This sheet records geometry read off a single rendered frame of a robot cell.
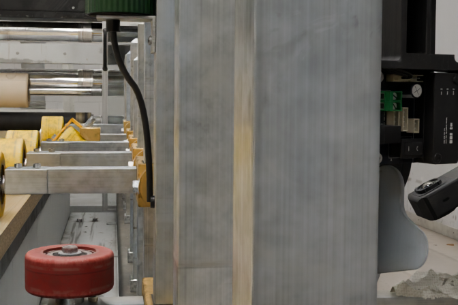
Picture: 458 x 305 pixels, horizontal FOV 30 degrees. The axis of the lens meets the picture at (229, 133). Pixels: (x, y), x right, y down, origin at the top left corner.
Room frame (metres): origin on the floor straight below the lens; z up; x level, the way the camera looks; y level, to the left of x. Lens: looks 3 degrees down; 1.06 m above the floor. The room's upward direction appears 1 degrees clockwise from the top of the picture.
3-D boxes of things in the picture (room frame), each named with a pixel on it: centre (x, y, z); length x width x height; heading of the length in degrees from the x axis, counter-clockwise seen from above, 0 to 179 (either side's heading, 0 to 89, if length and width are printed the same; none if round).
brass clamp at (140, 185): (1.01, 0.09, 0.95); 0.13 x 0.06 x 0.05; 8
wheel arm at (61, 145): (1.52, 0.12, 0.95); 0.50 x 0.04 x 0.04; 98
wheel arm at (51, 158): (1.28, 0.09, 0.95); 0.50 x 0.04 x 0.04; 98
